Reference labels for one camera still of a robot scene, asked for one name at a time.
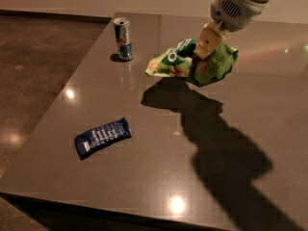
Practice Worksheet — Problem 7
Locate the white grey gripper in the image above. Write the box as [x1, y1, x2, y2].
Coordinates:
[193, 0, 269, 60]

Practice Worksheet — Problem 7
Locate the green rice chip bag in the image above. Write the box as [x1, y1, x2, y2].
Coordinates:
[145, 38, 238, 87]

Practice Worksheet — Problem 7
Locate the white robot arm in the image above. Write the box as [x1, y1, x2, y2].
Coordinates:
[193, 0, 270, 60]

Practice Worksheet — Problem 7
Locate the blue silver energy drink can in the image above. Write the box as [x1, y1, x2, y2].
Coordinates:
[114, 17, 133, 62]

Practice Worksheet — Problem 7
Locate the dark blue snack wrapper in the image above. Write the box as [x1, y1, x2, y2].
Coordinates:
[74, 117, 132, 160]

